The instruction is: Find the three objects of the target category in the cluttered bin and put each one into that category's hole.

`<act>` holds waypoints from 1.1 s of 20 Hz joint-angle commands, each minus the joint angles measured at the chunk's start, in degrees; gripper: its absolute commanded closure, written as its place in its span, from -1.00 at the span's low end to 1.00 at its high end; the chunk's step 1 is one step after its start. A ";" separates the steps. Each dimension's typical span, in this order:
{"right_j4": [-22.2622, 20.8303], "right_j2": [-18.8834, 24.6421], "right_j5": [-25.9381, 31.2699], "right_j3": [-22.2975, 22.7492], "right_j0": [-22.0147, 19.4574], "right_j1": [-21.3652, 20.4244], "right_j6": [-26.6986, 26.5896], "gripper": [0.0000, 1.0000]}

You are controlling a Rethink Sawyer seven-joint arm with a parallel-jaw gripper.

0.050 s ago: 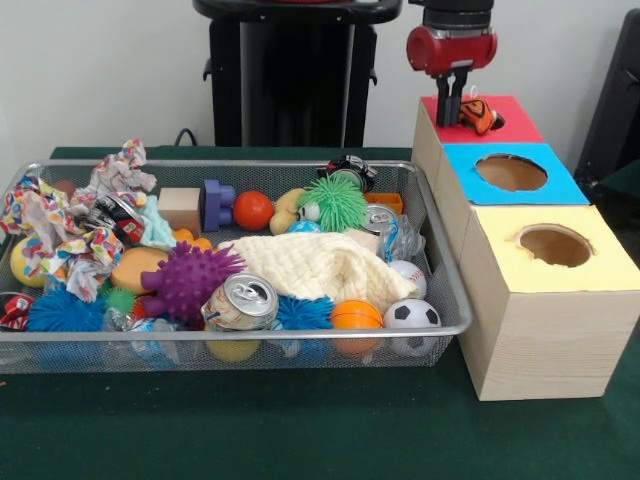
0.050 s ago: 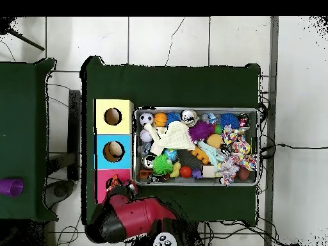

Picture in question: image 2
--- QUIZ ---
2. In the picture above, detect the plain wooden cube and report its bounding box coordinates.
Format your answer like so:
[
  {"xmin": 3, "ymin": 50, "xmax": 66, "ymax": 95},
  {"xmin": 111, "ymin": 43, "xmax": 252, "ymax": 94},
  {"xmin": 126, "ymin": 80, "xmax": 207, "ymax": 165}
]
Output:
[{"xmin": 202, "ymin": 165, "xmax": 216, "ymax": 179}]

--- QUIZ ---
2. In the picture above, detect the orange striped tiger toy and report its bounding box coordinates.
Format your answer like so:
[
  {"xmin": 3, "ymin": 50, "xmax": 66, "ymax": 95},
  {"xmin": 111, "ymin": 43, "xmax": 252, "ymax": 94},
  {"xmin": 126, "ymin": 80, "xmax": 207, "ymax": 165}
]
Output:
[{"xmin": 106, "ymin": 174, "xmax": 124, "ymax": 190}]

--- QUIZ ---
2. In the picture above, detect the clear mesh bin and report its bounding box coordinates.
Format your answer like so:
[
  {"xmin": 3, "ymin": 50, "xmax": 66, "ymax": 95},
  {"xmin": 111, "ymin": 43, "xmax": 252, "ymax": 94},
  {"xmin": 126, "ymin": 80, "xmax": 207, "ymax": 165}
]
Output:
[{"xmin": 133, "ymin": 106, "xmax": 259, "ymax": 186}]

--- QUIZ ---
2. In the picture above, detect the wooden box with three holes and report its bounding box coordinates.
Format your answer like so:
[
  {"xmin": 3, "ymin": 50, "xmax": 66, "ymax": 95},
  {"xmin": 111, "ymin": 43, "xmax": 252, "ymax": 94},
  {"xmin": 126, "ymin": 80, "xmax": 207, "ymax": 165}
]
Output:
[{"xmin": 94, "ymin": 98, "xmax": 135, "ymax": 204}]

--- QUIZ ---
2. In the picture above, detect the cream knitted cloth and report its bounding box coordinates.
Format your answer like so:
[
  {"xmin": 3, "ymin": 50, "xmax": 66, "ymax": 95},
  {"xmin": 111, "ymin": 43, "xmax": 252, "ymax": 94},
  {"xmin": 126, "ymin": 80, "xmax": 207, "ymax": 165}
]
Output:
[{"xmin": 144, "ymin": 120, "xmax": 197, "ymax": 157}]

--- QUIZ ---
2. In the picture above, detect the small orange basketball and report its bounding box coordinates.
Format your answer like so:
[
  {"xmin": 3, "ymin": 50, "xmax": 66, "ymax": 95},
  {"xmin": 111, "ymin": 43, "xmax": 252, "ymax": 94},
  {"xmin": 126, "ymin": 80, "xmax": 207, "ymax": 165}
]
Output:
[{"xmin": 153, "ymin": 111, "xmax": 168, "ymax": 128}]

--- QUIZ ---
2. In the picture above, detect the small soccer ball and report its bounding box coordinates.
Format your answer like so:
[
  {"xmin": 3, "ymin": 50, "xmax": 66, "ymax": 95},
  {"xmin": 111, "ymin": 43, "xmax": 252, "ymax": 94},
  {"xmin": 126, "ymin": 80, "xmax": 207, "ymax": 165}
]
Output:
[{"xmin": 138, "ymin": 112, "xmax": 154, "ymax": 127}]

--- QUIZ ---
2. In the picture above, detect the green fuzzy toy with eyes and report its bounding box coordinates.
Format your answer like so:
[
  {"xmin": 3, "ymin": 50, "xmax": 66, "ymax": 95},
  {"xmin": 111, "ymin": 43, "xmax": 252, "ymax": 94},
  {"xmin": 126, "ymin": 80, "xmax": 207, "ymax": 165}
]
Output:
[{"xmin": 151, "ymin": 154, "xmax": 175, "ymax": 177}]

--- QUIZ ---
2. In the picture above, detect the purple spiky ball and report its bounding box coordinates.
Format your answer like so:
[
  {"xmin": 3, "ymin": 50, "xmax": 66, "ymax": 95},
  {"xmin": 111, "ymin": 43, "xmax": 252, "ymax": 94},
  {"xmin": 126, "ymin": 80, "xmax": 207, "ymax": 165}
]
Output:
[{"xmin": 188, "ymin": 121, "xmax": 216, "ymax": 142}]

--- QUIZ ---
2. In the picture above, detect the small red ball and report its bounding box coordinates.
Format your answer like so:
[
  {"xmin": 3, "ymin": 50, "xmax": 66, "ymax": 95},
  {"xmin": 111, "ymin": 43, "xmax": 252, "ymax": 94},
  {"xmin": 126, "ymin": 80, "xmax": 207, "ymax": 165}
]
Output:
[{"xmin": 179, "ymin": 166, "xmax": 193, "ymax": 179}]

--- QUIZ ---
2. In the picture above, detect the orange foam ball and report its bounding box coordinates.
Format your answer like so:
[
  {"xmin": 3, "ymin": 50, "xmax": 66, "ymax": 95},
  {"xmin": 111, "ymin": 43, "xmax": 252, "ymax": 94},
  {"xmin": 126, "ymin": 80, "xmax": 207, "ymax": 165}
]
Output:
[{"xmin": 206, "ymin": 133, "xmax": 224, "ymax": 149}]

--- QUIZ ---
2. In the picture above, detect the blue spiky ball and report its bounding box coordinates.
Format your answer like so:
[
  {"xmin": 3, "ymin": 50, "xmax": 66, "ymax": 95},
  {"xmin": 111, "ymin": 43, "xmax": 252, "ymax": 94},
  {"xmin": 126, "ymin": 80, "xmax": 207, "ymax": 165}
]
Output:
[{"xmin": 219, "ymin": 112, "xmax": 240, "ymax": 130}]

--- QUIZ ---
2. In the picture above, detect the colourful patterned cloth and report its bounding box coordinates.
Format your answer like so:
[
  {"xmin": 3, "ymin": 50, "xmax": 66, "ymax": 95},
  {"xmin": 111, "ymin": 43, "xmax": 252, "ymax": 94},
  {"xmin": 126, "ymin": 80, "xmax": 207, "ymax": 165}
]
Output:
[{"xmin": 215, "ymin": 127, "xmax": 259, "ymax": 186}]

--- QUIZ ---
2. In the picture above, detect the green cloth side table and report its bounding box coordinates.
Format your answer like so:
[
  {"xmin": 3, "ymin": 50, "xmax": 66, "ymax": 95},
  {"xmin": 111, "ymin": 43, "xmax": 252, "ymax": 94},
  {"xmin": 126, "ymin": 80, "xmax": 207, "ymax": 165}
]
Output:
[{"xmin": 0, "ymin": 56, "xmax": 58, "ymax": 223}]

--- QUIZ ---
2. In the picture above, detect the purple plastic cup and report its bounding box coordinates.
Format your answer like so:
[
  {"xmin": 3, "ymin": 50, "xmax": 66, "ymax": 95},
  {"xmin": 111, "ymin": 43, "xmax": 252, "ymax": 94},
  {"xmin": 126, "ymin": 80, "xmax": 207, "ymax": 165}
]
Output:
[{"xmin": 0, "ymin": 178, "xmax": 25, "ymax": 198}]

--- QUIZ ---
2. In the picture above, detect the black tripod leg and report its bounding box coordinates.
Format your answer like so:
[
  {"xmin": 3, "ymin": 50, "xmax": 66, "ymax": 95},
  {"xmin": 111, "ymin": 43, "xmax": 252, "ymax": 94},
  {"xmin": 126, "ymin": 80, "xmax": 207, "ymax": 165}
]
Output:
[{"xmin": 0, "ymin": 17, "xmax": 46, "ymax": 52}]

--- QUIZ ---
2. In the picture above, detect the black floor cable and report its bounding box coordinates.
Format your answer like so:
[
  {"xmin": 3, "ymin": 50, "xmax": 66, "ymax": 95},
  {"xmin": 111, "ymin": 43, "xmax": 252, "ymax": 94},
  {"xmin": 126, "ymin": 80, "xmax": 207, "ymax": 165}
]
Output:
[{"xmin": 260, "ymin": 143, "xmax": 328, "ymax": 154}]

